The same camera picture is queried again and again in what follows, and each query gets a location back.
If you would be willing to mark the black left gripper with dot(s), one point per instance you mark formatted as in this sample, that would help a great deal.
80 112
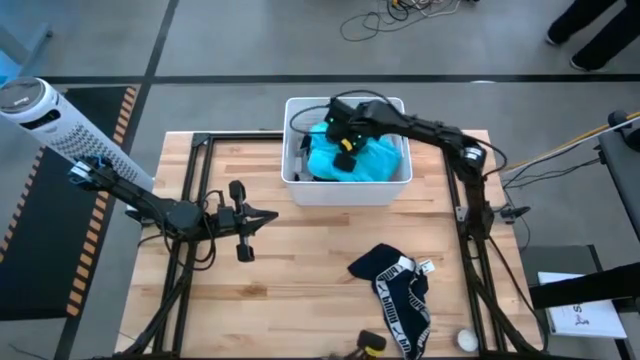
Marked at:
227 220

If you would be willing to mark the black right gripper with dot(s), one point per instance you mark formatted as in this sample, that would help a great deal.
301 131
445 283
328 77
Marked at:
350 125

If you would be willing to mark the teal garment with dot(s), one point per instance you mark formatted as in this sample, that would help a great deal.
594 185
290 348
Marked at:
380 160

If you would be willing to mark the black underwear with white waistband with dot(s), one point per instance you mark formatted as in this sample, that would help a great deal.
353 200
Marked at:
370 262

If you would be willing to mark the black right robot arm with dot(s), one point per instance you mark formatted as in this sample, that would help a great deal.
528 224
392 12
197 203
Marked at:
430 131

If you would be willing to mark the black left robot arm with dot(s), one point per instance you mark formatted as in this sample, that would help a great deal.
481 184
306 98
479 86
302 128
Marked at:
140 200

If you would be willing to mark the white perforated plastic basket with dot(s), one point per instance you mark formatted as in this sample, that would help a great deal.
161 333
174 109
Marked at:
350 192

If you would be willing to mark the black mat with orange stripes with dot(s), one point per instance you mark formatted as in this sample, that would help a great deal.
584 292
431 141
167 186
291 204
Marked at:
40 250
100 107

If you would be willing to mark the white tower fan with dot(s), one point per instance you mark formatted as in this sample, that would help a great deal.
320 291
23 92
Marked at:
65 127

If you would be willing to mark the white rolled sock ball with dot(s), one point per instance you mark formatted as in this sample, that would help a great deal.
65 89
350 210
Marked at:
467 340

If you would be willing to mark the dark grey floor plate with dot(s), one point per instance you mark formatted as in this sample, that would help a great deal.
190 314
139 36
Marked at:
555 257

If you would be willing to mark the black metal bar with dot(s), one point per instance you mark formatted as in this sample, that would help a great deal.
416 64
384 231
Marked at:
585 287

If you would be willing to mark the white paper sheet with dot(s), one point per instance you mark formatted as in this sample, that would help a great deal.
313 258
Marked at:
585 315

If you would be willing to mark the person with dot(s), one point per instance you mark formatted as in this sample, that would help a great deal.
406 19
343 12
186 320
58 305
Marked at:
600 35

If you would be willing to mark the light blue cabinet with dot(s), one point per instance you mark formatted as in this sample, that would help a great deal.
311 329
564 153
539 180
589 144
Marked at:
20 35

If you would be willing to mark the black aluminium table frame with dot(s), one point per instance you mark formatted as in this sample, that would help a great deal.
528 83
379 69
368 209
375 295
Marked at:
452 170

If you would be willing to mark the black camera with yellow band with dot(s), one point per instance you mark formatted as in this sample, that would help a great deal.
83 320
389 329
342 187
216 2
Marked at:
371 344

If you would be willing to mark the grey bench with black frame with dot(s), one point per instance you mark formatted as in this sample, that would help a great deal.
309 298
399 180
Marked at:
625 170

